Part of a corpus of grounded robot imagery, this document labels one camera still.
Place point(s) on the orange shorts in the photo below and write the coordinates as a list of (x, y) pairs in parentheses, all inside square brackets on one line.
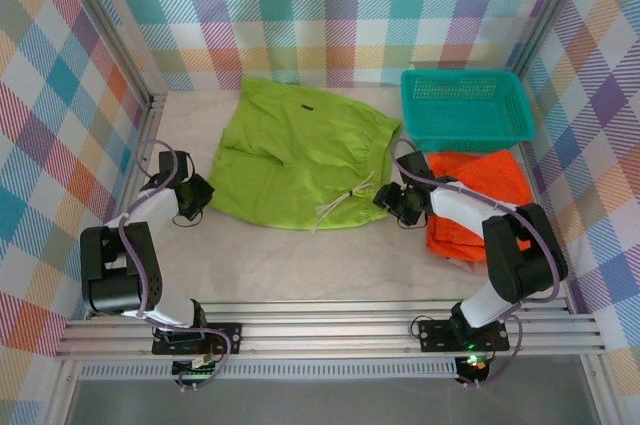
[(480, 170)]

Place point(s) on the lime green shorts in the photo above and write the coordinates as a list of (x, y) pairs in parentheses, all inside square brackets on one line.
[(280, 185)]

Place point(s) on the pink shorts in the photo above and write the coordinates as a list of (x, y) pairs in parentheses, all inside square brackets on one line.
[(467, 266)]

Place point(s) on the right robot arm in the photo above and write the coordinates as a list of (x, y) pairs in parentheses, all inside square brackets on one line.
[(460, 207)]

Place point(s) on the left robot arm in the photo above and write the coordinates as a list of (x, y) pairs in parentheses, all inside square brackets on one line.
[(150, 207)]

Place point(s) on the teal plastic basket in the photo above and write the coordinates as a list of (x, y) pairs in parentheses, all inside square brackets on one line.
[(465, 105)]

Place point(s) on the aluminium base beam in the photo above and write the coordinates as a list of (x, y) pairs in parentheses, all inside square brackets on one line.
[(325, 330)]

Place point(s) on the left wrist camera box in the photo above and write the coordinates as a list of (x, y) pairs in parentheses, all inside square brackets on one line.
[(175, 165)]

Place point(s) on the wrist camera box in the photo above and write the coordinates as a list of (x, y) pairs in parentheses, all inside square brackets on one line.
[(415, 165), (175, 165)]

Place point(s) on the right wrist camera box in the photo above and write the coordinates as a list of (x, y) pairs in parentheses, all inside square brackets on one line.
[(415, 165)]

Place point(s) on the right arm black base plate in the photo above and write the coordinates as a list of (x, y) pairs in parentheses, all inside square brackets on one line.
[(435, 335)]

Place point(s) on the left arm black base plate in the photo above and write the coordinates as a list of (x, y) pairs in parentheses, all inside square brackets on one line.
[(225, 335)]

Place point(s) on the aluminium frame post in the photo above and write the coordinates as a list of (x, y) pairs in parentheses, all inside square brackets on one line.
[(550, 10), (110, 30)]

